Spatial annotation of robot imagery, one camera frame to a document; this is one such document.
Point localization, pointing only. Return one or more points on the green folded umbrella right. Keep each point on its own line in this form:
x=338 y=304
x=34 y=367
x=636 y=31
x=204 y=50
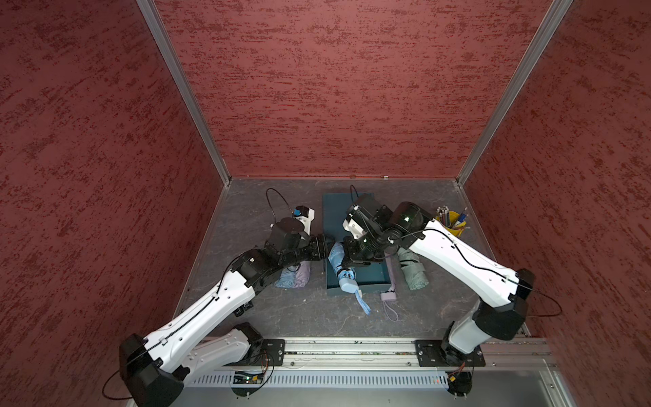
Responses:
x=413 y=269

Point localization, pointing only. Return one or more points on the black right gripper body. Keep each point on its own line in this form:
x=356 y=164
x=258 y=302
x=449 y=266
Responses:
x=367 y=246

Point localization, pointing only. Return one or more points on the aluminium corner post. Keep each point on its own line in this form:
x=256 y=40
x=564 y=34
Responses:
x=159 y=33
x=549 y=25

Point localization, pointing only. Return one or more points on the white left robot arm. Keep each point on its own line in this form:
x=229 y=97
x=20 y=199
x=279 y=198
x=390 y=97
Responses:
x=156 y=368

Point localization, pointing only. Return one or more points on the pens in cup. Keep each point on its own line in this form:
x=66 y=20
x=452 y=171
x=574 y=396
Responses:
x=443 y=215

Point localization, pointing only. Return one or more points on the purple umbrella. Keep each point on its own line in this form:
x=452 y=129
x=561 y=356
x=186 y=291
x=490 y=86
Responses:
x=390 y=295
x=302 y=275

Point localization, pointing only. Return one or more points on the teal drawer cabinet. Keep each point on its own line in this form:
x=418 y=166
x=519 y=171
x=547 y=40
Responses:
x=335 y=210

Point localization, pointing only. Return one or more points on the blue umbrella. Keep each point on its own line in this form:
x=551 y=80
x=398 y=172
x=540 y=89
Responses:
x=346 y=277
x=287 y=279

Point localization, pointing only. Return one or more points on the aluminium left corner post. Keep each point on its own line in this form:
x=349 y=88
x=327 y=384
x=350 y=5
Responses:
x=159 y=33

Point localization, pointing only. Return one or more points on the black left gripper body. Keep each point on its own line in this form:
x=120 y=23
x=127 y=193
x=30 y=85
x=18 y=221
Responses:
x=311 y=250

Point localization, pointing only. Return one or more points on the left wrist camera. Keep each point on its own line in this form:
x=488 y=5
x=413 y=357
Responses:
x=305 y=215

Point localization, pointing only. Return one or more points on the yellow pen cup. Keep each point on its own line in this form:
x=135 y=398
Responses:
x=455 y=226

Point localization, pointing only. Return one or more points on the teal drawer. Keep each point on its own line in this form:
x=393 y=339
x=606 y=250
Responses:
x=371 y=279

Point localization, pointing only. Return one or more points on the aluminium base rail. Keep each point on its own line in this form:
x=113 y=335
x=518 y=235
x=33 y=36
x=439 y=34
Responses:
x=367 y=353

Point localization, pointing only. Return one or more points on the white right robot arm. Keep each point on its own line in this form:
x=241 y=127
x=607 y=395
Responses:
x=502 y=292

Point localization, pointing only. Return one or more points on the aluminium right corner post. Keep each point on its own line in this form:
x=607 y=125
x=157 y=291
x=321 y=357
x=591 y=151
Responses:
x=549 y=25

